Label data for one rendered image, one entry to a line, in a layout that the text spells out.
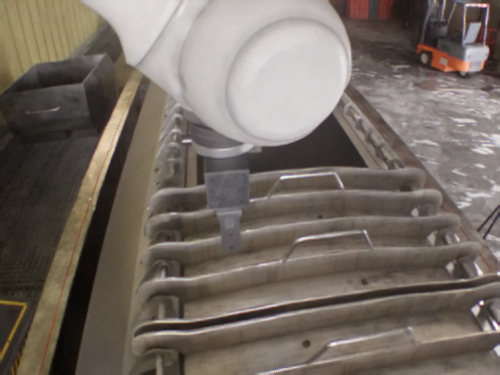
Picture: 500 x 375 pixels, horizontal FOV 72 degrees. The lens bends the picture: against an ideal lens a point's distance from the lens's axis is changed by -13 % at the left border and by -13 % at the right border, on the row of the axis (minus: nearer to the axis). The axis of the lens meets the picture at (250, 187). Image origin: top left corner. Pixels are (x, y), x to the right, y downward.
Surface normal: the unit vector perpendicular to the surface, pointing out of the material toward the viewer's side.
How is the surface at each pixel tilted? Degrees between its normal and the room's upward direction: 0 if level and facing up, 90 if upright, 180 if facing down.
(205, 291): 90
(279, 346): 7
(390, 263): 90
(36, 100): 90
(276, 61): 98
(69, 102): 89
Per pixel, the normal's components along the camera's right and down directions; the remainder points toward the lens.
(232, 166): -0.03, -0.82
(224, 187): 0.11, 0.58
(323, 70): 0.30, 0.64
